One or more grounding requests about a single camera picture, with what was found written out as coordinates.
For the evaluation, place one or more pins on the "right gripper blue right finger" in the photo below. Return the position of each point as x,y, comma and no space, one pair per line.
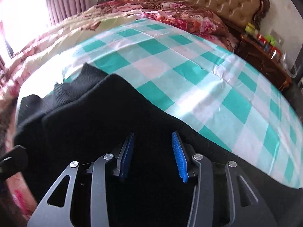
183,155

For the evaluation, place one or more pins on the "black pants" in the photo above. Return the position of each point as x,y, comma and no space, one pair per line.
71,137

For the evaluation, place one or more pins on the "clutter of items on nightstand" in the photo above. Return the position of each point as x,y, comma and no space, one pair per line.
268,43

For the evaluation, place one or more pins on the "teal checkered bed sheet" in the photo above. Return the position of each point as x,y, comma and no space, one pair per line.
215,92

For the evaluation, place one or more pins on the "red floral quilt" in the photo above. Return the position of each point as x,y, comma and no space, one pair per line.
99,18

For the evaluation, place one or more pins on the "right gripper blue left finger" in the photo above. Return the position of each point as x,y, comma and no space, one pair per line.
124,157

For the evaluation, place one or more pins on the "dark wooden nightstand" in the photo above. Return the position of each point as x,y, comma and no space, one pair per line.
252,53

